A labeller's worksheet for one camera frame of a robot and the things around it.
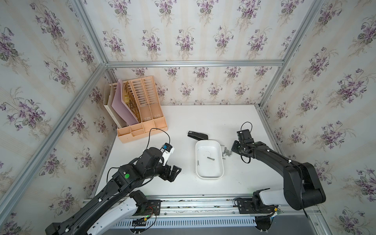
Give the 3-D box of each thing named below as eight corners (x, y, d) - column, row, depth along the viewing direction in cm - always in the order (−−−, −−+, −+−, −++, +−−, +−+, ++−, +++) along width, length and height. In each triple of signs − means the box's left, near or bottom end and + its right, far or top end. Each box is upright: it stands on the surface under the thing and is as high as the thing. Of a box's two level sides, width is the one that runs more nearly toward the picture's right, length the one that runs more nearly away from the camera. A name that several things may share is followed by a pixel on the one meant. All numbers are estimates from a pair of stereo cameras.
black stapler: (187, 137, 102) (187, 133, 99) (189, 132, 104) (189, 129, 101) (207, 142, 99) (207, 139, 96) (208, 138, 102) (208, 134, 99)
